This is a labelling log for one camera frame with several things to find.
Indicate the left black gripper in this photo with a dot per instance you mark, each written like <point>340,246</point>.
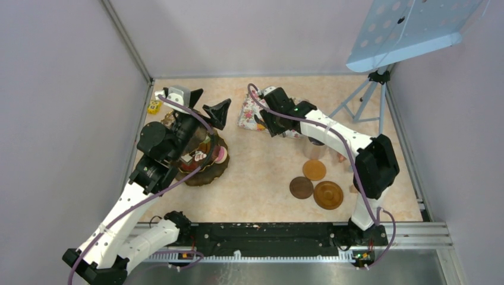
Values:
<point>218,113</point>

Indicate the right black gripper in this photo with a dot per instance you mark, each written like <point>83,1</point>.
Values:
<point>274,130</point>

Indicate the black handled steel tongs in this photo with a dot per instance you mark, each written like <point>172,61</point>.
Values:
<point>260,125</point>

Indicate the pink frosted donut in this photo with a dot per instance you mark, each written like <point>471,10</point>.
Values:
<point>222,155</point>

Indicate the dark wooden coaster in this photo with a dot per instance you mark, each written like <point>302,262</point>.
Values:
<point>301,187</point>

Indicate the red fruit tart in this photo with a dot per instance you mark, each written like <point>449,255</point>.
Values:
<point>204,147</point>

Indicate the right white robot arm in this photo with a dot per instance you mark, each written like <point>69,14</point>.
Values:
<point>372,159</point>

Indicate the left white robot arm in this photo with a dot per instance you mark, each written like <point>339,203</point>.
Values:
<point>171,155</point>

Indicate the floral serving tray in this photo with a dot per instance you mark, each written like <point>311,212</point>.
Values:
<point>249,108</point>

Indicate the yellow snack packet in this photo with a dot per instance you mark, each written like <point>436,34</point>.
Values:
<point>154,107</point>

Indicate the light wooden coaster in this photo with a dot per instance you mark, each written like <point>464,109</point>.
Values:
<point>314,170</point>

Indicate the pink small cup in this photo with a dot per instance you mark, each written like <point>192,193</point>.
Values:
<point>341,158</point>

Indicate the brown wooden lid coaster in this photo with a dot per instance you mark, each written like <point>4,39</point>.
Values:
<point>328,195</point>

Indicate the grey tripod stand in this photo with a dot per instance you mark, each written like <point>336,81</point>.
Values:
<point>379,78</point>

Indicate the blue perforated stand tray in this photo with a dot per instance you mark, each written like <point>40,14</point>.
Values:
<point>394,30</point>

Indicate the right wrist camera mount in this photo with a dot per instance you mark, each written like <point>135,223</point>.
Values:
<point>265,91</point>

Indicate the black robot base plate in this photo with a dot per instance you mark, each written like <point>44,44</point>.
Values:
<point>272,240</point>

